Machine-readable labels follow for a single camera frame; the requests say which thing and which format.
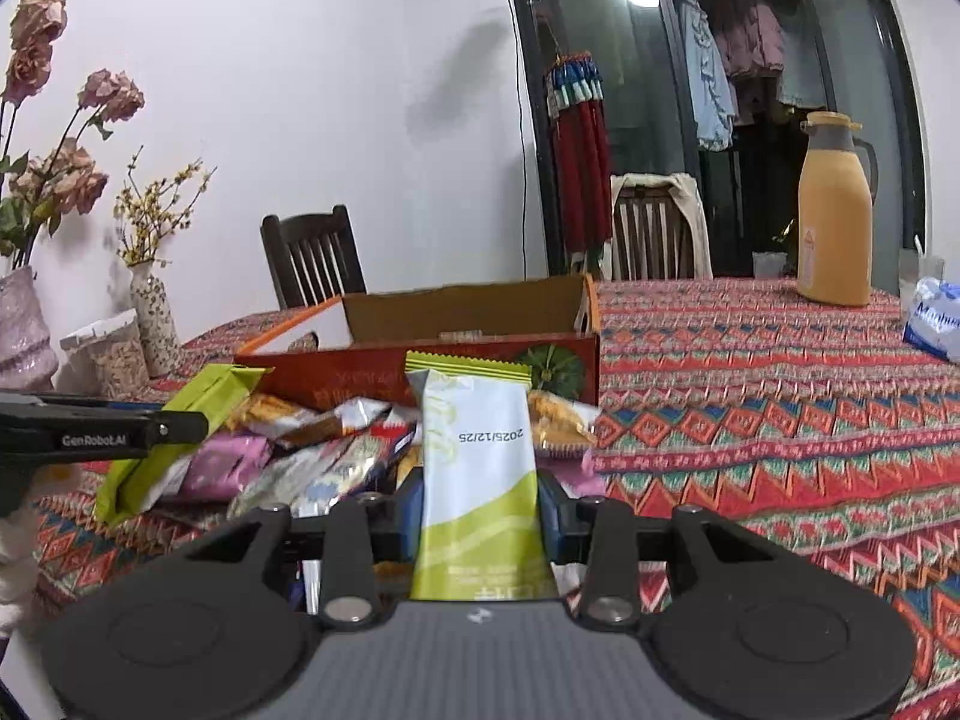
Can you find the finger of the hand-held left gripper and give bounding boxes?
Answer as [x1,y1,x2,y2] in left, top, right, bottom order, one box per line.
[34,392,209,447]

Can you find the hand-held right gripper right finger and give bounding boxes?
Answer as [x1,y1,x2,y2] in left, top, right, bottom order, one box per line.
[536,471,781,632]

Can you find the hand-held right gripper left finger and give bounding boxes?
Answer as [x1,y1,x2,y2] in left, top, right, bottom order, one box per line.
[184,474,425,631]

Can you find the pink snack packet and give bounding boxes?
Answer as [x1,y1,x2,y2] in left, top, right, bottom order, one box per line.
[180,435,272,503]

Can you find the white and green snack packet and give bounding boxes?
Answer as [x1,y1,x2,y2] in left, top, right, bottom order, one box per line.
[405,351,560,602]

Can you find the pile of assorted snacks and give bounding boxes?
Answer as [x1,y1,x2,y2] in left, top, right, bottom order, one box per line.
[180,386,601,518]

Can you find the orange cardboard box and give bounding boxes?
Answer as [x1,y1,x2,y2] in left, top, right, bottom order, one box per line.
[234,274,601,428]

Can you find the clear bag of grains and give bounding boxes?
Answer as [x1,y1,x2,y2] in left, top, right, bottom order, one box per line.
[60,307,151,400]

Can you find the speckled slim vase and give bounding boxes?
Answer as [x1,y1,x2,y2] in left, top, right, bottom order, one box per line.
[129,264,181,377]

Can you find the pink ceramic vase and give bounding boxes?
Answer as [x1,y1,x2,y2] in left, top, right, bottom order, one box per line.
[0,264,59,391]

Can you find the yellow flower branches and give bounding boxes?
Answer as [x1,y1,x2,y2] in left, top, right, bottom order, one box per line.
[112,146,218,271]

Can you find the dark wooden chair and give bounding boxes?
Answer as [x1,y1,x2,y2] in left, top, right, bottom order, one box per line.
[261,204,368,310]

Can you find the beige cloth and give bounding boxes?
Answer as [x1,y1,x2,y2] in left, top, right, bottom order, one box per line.
[609,172,713,278]

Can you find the slatted wooden chair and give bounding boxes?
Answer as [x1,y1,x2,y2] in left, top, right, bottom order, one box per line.
[611,187,698,282]

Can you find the red tassel hanging decoration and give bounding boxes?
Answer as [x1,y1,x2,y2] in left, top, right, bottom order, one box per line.
[544,51,612,256]

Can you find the yellow thermos jug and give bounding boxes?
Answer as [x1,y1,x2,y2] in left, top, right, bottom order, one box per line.
[796,111,878,307]

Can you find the dried pink roses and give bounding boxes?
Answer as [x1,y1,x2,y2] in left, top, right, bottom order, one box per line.
[0,0,147,271]

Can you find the blue and white tissue pack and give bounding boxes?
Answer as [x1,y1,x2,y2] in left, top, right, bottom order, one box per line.
[902,277,960,362]

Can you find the clear glass with straw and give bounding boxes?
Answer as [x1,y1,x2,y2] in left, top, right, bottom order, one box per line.
[898,235,946,301]

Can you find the light blue hanging garment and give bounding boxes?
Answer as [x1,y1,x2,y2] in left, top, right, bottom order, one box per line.
[679,0,740,151]

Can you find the black framed glass door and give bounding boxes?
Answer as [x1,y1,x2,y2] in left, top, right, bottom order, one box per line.
[502,0,927,293]

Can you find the pale hanging garment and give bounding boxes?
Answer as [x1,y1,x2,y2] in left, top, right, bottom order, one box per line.
[776,15,830,110]

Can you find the pink hanging garment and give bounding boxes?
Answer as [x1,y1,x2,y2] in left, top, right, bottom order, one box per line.
[712,0,785,80]

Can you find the black cable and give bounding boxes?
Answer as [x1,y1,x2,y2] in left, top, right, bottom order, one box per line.
[510,0,530,278]

